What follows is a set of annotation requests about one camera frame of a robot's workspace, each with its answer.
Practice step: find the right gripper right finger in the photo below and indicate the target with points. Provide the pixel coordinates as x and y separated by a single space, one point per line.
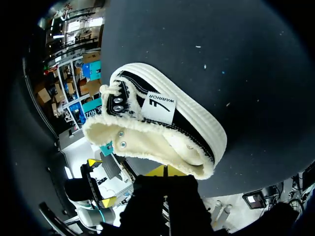
182 196

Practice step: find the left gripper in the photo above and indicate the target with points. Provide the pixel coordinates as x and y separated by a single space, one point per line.
78 189

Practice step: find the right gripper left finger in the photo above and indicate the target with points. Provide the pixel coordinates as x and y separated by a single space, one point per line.
147 196

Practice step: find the black and cream fleece-lined shoe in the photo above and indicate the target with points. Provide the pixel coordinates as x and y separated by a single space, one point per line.
197 110

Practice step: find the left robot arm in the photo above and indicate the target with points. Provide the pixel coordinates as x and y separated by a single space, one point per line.
96 216

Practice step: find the teal box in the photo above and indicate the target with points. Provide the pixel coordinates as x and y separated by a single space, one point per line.
106 148

